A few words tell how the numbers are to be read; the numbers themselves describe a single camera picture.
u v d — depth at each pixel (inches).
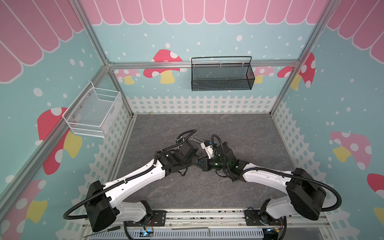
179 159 22.2
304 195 16.8
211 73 38.2
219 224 29.1
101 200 15.5
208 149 28.8
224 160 24.5
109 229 28.0
